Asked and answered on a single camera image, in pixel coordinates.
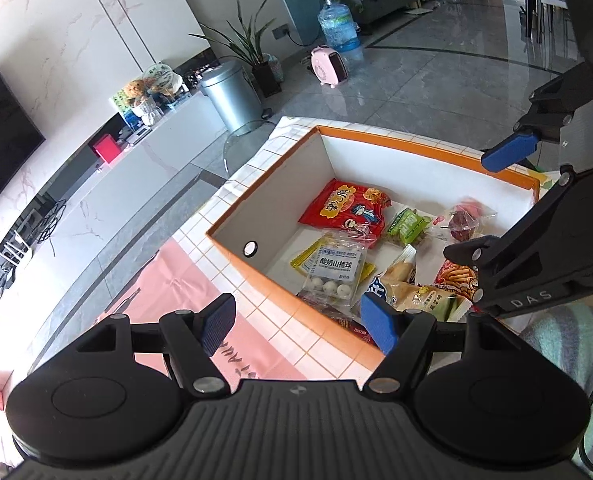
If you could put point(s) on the green yellow snack packet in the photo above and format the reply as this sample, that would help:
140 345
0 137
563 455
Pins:
426 297

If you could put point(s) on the white marble tv console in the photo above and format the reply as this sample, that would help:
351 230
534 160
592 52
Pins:
141 160

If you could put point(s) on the wall outlet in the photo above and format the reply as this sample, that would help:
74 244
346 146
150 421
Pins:
280 32

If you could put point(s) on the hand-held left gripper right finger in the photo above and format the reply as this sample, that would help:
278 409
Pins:
381 322

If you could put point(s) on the orange stick snack packet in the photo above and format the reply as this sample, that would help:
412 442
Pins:
456 277

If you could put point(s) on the long red wafer packet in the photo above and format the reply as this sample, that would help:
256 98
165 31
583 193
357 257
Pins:
359 330

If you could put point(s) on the brown pastry packet red label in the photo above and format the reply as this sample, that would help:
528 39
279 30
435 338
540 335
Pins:
461 222

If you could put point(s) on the blue white snack bag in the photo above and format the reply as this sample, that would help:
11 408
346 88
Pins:
376 285

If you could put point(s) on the bread packet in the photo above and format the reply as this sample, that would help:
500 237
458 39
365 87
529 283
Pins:
401 270

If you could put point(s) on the long-leaf potted plant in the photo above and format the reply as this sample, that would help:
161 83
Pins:
256 45

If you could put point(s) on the white router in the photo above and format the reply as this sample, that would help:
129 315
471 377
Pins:
16 252

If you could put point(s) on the small red box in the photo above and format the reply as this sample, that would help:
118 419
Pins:
105 150

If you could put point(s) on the pink table mat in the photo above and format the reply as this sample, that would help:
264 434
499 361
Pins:
176 280

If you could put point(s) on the blue water bottle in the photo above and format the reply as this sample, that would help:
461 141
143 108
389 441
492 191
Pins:
339 25

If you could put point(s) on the green raisin packet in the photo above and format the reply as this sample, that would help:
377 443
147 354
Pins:
409 225

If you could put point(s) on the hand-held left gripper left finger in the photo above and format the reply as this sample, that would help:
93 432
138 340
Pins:
216 322

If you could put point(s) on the orange cardboard box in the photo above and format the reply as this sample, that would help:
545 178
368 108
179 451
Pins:
276 200

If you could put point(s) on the brown teddy bear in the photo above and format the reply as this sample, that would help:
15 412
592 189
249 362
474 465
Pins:
136 91

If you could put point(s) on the printed picture card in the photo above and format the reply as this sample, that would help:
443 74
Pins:
120 101

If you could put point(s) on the large red snack bag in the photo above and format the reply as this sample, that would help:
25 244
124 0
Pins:
341 205

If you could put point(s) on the black television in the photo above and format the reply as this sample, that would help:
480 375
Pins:
1 150

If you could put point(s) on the pink fan heater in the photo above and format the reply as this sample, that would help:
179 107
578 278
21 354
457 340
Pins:
330 66

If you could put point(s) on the silver trash can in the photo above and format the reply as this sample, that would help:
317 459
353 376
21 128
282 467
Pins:
231 95

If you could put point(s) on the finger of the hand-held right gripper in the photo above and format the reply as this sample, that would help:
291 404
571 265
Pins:
509 152
469 250

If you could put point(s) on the clear packet of white balls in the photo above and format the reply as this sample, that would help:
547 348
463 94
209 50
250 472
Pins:
334 260

